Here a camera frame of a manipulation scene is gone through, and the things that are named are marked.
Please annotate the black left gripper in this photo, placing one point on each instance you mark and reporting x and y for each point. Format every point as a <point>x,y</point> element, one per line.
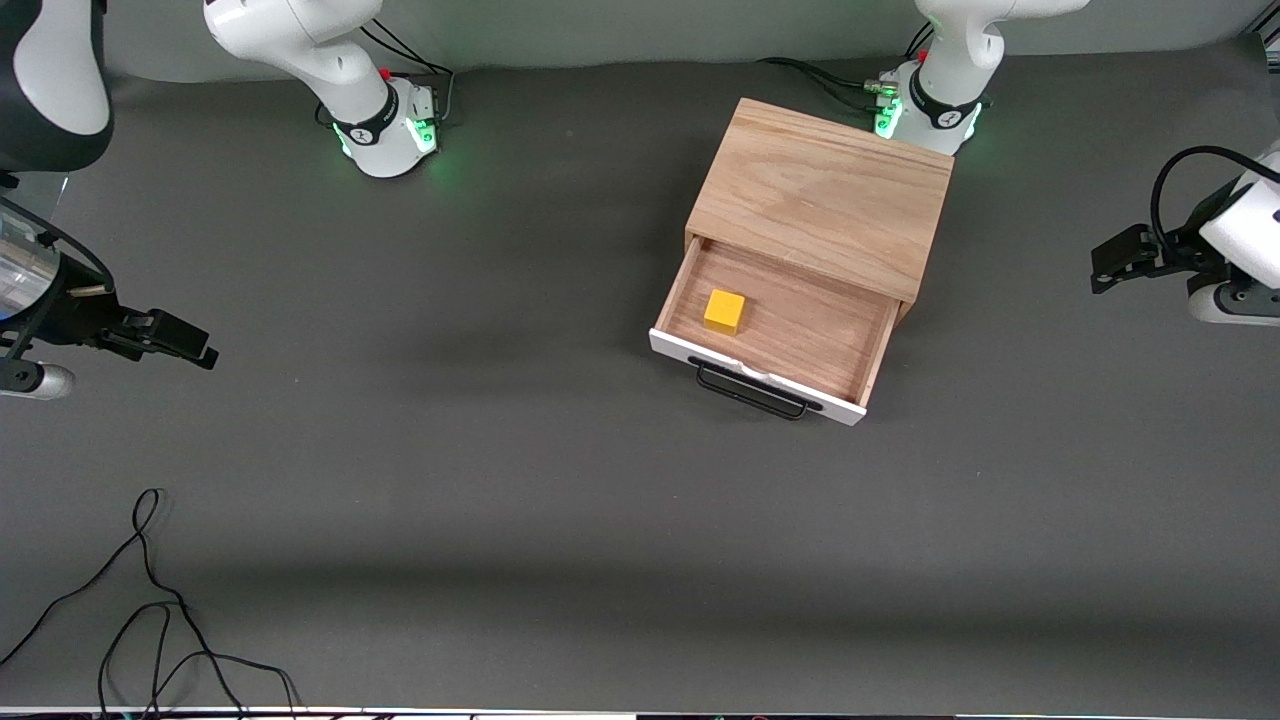
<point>1178,253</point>

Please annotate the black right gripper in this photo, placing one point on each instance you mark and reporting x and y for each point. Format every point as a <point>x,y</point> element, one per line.
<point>72,314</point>

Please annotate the wooden drawer with white front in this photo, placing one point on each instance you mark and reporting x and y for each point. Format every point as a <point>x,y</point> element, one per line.
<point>800,320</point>

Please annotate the yellow wooden block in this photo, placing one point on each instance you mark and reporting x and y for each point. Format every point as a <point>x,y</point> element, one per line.
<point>724,310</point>

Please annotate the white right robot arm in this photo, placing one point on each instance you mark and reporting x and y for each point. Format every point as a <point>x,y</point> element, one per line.
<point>300,50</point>

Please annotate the light wooden drawer cabinet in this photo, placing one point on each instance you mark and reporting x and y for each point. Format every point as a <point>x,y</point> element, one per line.
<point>815,190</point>

